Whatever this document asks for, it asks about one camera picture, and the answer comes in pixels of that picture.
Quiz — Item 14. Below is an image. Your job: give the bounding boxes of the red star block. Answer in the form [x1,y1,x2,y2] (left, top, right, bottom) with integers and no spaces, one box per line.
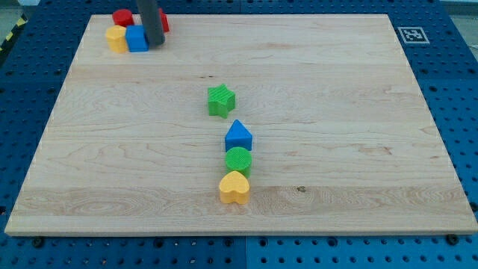
[158,7,170,33]

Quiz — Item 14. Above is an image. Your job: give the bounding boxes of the green star block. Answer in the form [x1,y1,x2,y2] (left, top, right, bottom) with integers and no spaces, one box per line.
[208,84,235,119]

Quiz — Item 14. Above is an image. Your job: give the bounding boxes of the blue triangle block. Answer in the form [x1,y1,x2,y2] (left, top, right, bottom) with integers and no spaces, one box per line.
[225,120,253,151]

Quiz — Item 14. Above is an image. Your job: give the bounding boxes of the green cylinder block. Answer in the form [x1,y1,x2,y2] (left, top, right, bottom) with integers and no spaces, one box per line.
[225,146,252,178]

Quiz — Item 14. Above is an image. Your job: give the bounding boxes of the yellow heart block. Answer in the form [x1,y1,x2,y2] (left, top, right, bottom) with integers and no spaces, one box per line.
[219,171,250,205]

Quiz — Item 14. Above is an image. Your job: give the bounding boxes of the wooden board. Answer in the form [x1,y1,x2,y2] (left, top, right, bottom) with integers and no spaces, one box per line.
[5,14,477,237]

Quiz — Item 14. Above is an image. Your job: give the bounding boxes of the blue cube block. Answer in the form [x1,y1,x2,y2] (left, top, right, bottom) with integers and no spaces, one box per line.
[125,25,149,52]

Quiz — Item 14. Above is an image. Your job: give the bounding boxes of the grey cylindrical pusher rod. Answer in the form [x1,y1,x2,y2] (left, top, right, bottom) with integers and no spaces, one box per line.
[136,0,165,48]

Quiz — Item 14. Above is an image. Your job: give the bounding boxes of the yellow hexagon block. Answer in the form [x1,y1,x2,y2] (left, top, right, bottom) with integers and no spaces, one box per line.
[105,25,128,53]

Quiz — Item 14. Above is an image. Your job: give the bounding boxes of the red cylinder block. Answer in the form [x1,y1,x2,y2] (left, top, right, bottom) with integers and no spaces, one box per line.
[112,9,134,27]

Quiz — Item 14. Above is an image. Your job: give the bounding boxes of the white fiducial marker tag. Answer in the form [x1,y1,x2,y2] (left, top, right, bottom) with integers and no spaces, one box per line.
[397,26,429,44]

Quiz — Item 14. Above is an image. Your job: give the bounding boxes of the black screw bottom left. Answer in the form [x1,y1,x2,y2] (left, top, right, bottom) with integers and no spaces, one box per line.
[31,237,45,249]

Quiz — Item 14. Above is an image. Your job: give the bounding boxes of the black screw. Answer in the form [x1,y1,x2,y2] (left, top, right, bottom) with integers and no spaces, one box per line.
[31,237,45,249]
[446,234,459,246]

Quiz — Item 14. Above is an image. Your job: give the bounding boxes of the black screw bottom right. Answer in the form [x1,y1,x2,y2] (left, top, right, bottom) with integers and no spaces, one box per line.
[446,234,459,246]

